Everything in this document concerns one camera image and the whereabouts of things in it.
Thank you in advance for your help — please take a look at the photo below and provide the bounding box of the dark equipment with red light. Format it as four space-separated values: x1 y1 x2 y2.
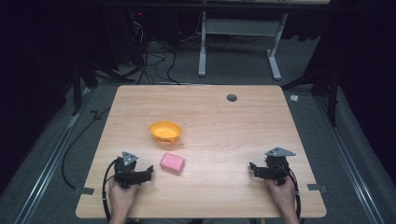
102 8 181 64

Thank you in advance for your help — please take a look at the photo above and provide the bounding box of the person's left hand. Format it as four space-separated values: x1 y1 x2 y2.
107 178 139 213

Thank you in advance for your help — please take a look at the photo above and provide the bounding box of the white desk frame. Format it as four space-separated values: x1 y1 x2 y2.
197 10 290 81

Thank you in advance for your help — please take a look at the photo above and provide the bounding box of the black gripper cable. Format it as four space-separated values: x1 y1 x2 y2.
101 158 121 224
279 163 303 221

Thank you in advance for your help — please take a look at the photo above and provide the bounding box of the tangle of black cables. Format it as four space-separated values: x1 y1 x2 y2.
124 18 181 86

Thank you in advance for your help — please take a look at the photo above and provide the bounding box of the metal floor rail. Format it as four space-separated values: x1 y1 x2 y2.
13 88 96 224
312 92 387 224

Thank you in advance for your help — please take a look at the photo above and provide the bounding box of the black metal stand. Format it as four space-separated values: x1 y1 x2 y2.
70 58 135 118
281 60 341 128

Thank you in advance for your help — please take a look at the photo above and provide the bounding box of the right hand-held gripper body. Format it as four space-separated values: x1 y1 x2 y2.
261 147 297 187

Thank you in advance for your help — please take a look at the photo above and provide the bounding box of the orange bowl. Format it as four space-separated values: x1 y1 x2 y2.
148 120 183 145

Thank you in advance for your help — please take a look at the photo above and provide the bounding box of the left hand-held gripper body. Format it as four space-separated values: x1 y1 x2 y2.
113 150 148 189

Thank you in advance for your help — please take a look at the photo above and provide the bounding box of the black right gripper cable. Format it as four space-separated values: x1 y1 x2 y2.
279 163 303 221

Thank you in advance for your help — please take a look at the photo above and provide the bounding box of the person's right hand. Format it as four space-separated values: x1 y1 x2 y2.
265 176 297 214

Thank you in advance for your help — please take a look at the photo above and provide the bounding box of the pink soap bar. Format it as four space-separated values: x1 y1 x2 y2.
159 151 186 175

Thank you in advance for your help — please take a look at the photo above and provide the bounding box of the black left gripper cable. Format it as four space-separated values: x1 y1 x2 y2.
101 158 121 224

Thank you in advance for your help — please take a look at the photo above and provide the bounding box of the long black floor cable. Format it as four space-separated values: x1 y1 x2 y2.
61 106 112 190

